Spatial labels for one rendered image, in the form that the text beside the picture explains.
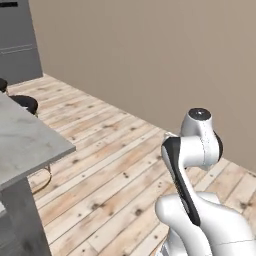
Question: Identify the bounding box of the grey dining counter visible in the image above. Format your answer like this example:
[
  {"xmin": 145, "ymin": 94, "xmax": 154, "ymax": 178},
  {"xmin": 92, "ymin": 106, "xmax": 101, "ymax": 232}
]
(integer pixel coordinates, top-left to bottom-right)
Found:
[{"xmin": 0, "ymin": 90, "xmax": 77, "ymax": 256}]

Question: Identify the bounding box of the black bar stool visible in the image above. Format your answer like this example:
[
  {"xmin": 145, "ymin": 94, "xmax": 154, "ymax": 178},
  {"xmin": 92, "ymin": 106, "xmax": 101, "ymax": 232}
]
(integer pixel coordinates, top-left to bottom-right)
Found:
[
  {"xmin": 0, "ymin": 77, "xmax": 9, "ymax": 94},
  {"xmin": 8, "ymin": 94, "xmax": 53, "ymax": 194}
]

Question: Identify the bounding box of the grey fridge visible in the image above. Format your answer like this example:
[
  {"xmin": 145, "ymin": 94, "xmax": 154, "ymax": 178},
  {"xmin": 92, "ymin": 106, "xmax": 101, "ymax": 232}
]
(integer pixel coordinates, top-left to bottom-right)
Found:
[{"xmin": 0, "ymin": 0, "xmax": 44, "ymax": 86}]

